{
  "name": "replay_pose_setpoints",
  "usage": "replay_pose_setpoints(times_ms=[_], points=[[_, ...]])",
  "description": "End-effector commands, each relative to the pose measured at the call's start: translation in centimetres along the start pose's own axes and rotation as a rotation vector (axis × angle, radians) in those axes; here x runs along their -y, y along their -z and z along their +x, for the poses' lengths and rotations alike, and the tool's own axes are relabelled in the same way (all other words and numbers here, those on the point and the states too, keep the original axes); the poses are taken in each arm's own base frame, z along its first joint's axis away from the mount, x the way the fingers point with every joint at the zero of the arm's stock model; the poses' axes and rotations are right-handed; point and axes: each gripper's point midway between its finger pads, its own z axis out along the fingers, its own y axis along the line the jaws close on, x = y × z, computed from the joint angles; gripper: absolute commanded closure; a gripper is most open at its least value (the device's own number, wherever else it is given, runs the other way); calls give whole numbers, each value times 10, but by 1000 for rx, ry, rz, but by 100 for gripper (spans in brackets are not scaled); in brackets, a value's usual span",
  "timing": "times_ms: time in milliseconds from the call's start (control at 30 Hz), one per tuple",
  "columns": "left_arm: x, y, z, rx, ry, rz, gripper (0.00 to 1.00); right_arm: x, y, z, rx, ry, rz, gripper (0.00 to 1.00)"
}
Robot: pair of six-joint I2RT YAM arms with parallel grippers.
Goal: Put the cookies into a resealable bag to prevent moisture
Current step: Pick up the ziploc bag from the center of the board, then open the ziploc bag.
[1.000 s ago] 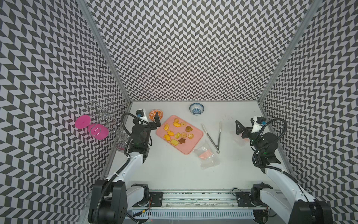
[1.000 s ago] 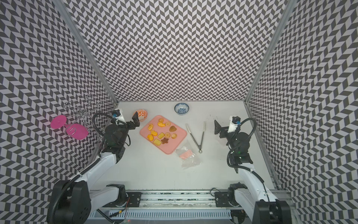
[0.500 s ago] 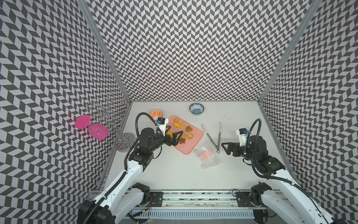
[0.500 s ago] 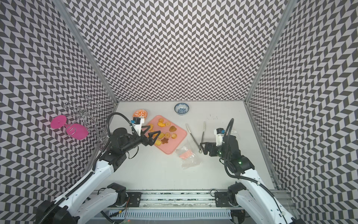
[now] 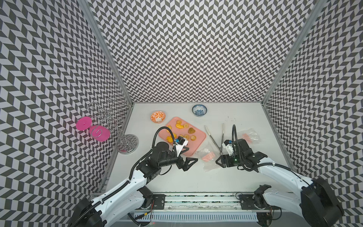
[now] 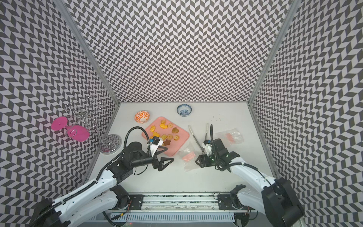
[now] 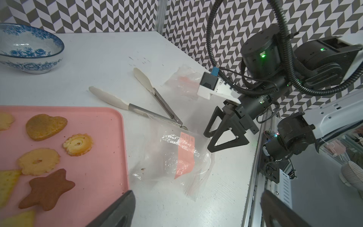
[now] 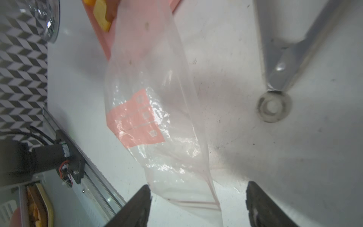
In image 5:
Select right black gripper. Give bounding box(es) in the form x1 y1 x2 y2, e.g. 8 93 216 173
216 153 244 168

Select pink round disc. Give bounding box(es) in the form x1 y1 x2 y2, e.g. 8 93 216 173
76 116 92 131
89 125 111 142

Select orange patterned small bowl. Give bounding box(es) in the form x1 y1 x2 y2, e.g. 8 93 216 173
150 111 166 124

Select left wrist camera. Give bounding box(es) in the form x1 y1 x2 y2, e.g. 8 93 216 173
174 136 189 157

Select wire spiral stand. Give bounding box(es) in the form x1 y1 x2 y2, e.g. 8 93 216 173
87 95 139 155

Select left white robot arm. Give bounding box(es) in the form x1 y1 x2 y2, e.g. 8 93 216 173
68 142 198 227

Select pink plastic tray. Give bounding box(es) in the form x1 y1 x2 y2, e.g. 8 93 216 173
158 116 207 149

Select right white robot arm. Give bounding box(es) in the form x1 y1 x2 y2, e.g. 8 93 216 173
216 152 344 227

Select clear resealable bag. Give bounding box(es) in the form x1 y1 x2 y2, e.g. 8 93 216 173
237 129 261 145
196 143 221 172

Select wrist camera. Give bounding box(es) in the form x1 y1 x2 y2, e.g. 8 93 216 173
222 140 234 156
174 136 189 157

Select metal tongs white tips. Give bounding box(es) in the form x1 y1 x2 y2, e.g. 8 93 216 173
204 122 225 156

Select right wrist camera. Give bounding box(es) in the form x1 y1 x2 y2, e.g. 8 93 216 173
222 140 234 156

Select metal base rail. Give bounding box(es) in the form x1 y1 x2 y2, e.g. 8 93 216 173
130 192 282 227

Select pink round disc upper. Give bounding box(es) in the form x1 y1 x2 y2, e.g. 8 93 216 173
76 116 92 131

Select pink round disc lower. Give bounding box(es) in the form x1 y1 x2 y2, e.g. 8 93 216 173
89 125 111 142

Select blue patterned small bowl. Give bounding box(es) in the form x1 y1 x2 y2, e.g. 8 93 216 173
192 104 208 117

